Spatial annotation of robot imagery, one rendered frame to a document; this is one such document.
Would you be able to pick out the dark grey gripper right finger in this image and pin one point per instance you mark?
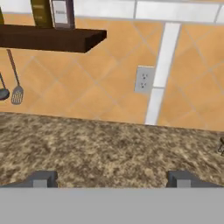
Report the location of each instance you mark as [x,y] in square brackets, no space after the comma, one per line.
[180,179]

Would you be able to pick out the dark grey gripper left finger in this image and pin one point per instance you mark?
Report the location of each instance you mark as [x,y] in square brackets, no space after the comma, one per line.
[43,178]

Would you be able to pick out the dark grey hanging ladle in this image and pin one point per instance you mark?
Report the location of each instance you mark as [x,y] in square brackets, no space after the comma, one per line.
[3,92]

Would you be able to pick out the olive green bottle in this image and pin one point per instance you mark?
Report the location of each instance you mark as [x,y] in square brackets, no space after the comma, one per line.
[41,13]

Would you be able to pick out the dark box with white label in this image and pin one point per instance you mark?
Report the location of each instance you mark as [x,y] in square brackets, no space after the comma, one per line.
[62,13]

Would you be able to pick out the grey wall power outlet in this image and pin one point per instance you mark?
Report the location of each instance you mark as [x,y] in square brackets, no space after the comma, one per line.
[144,80]

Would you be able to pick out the dark brown wooden wall shelf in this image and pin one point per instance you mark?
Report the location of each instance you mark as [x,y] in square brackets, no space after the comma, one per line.
[49,38]

